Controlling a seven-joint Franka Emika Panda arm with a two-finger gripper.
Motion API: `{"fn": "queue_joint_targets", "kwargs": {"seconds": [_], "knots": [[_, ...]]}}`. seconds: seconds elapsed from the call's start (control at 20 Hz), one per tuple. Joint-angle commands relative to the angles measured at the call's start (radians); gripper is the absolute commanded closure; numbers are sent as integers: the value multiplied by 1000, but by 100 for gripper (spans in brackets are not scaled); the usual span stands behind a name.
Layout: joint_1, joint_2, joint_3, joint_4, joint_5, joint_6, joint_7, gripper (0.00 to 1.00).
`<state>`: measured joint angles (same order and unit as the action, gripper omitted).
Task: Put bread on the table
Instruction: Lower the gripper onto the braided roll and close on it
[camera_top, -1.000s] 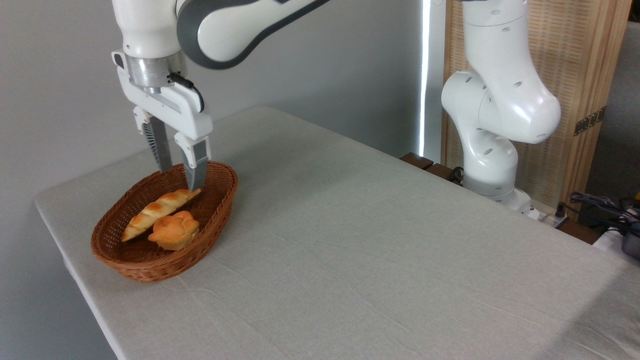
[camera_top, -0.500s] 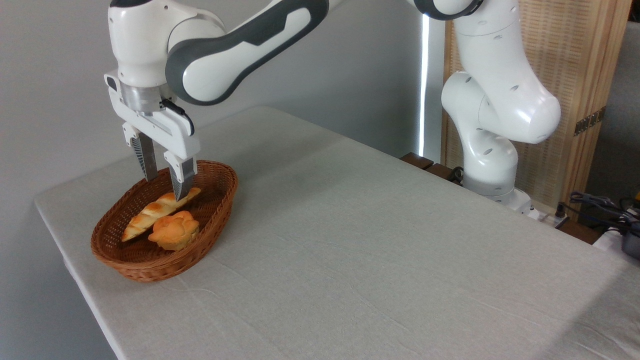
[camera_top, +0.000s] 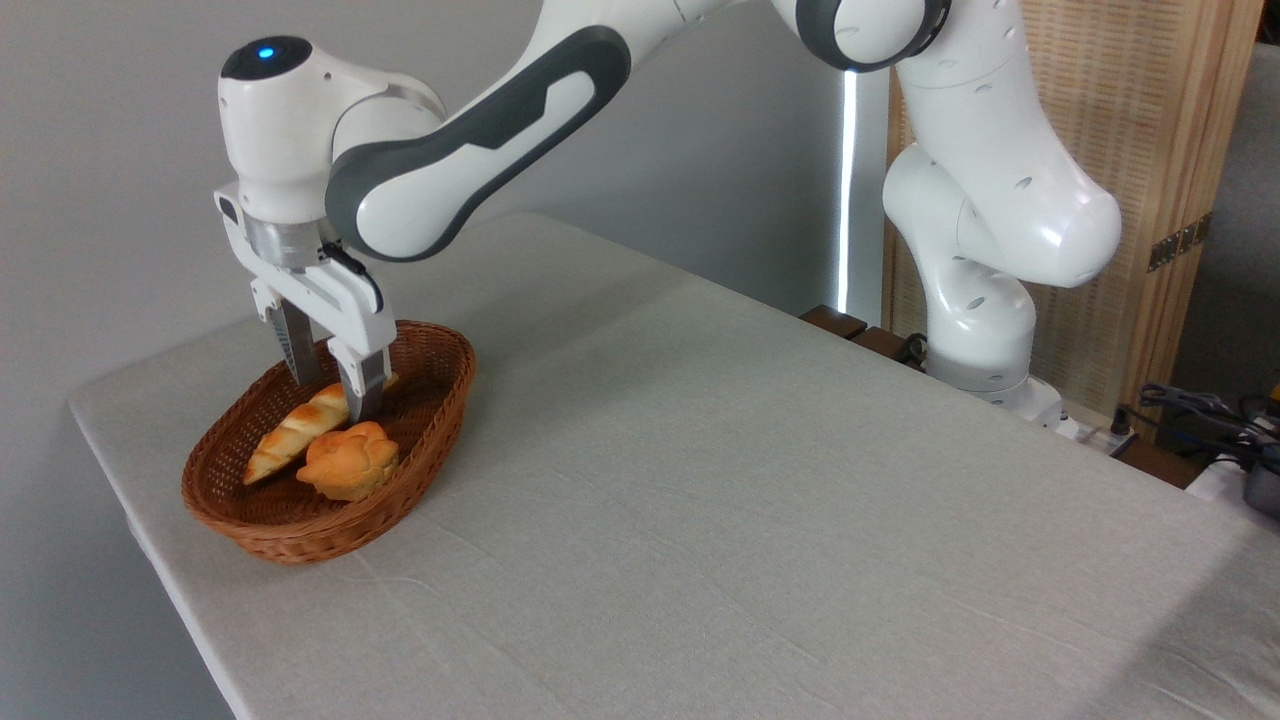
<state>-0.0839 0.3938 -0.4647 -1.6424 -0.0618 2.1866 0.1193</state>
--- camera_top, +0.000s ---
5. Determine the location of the long twisted bread roll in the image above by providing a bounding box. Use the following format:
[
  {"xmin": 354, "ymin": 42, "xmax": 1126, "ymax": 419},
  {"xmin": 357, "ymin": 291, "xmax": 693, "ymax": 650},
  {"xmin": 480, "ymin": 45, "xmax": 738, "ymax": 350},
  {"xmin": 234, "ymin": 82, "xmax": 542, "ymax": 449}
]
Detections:
[{"xmin": 243, "ymin": 372, "xmax": 403, "ymax": 485}]

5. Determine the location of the light grey tablecloth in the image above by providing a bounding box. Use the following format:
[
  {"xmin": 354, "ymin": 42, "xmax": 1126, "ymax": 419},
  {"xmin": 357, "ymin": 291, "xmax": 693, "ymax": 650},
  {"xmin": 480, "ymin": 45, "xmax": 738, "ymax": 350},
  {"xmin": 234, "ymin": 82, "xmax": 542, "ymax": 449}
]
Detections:
[{"xmin": 68, "ymin": 212, "xmax": 1280, "ymax": 720}]

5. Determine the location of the brown wicker basket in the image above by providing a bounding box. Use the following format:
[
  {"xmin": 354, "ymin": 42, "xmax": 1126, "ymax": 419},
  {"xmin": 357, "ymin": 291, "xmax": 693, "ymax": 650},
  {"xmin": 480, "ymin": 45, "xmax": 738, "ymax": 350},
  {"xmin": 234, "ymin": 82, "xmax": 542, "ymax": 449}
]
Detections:
[{"xmin": 181, "ymin": 320, "xmax": 477, "ymax": 566}]

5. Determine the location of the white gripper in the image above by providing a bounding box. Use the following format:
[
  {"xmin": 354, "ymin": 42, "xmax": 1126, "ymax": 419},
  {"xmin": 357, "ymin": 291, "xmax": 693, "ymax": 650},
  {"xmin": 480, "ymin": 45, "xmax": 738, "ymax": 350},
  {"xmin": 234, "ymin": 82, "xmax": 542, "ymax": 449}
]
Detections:
[{"xmin": 214, "ymin": 184, "xmax": 398, "ymax": 423}]

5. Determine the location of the white power strip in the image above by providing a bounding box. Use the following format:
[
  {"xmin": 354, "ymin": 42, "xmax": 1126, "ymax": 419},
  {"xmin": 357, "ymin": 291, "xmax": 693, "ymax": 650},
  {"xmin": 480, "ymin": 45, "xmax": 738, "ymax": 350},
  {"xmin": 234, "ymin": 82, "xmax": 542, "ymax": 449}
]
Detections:
[{"xmin": 1058, "ymin": 414, "xmax": 1141, "ymax": 458}]

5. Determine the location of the metal screen hinge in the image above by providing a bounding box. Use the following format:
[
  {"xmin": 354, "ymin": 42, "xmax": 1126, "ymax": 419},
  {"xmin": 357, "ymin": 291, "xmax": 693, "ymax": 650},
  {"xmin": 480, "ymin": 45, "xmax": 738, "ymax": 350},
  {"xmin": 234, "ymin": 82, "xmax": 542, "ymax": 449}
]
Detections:
[{"xmin": 1147, "ymin": 212, "xmax": 1214, "ymax": 273}]

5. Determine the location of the wooden woven folding screen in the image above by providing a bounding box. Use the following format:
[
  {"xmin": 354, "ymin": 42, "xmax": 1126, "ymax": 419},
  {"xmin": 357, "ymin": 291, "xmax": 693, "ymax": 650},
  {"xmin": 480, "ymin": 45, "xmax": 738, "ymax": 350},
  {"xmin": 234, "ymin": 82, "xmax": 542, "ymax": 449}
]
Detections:
[{"xmin": 885, "ymin": 0, "xmax": 1266, "ymax": 441}]

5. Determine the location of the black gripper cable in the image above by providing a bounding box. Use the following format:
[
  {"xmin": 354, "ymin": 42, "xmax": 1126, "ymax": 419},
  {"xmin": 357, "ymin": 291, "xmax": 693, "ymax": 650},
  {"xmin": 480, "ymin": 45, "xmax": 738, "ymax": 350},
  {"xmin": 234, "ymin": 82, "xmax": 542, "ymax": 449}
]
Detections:
[{"xmin": 317, "ymin": 241, "xmax": 385, "ymax": 314}]

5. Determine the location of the round flower-shaped bread bun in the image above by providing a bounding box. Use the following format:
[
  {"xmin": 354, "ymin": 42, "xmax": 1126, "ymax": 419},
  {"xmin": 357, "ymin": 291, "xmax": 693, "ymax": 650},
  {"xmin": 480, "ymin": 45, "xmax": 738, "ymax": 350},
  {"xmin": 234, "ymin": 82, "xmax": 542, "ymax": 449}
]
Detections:
[{"xmin": 296, "ymin": 421, "xmax": 400, "ymax": 503}]

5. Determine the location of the bundle of dark cables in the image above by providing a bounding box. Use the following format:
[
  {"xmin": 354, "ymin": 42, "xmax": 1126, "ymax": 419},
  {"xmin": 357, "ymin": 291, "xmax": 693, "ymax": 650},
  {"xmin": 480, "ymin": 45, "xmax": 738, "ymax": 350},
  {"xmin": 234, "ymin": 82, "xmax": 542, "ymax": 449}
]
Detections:
[{"xmin": 1136, "ymin": 382, "xmax": 1280, "ymax": 473}]

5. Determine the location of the dark wooden block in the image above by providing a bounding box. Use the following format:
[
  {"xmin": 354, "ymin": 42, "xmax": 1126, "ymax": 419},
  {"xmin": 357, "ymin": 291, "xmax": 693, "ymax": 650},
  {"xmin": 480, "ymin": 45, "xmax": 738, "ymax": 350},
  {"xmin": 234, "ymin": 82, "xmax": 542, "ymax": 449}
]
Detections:
[
  {"xmin": 850, "ymin": 326, "xmax": 927, "ymax": 373},
  {"xmin": 800, "ymin": 305, "xmax": 869, "ymax": 341}
]

